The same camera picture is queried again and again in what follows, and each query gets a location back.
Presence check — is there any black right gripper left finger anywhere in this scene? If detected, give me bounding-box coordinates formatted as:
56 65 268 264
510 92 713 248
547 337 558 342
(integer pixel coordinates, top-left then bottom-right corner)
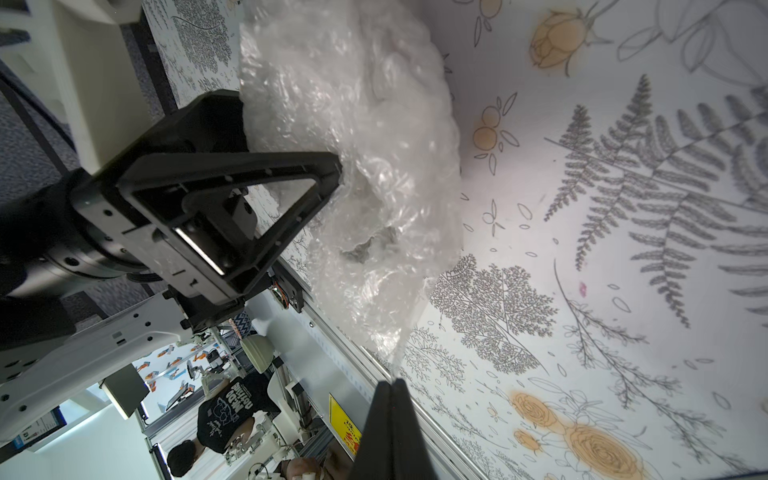
349 381 393 480

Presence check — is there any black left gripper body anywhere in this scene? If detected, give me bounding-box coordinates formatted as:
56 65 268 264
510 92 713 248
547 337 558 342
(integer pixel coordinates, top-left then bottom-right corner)
1 90 277 324

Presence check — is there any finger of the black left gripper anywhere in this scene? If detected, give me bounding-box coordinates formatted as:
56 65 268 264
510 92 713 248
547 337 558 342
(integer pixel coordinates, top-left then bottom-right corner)
117 152 342 294

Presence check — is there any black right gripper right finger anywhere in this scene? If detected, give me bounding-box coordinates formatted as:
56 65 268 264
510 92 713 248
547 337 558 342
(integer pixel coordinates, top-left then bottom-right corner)
391 379 437 480

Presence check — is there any clear bubble wrap sheet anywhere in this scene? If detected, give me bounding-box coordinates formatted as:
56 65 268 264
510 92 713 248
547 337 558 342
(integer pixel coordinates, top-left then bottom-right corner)
240 1 462 360

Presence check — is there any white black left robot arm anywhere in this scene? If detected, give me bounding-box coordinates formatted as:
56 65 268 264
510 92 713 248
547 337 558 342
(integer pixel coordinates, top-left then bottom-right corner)
1 1 342 443

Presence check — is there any yellow warning label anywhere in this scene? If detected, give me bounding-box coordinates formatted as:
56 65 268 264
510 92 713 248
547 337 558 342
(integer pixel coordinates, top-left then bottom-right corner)
328 394 362 459

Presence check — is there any person in black t-shirt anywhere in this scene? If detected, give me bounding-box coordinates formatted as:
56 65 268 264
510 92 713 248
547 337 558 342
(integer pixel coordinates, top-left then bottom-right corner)
166 372 281 478

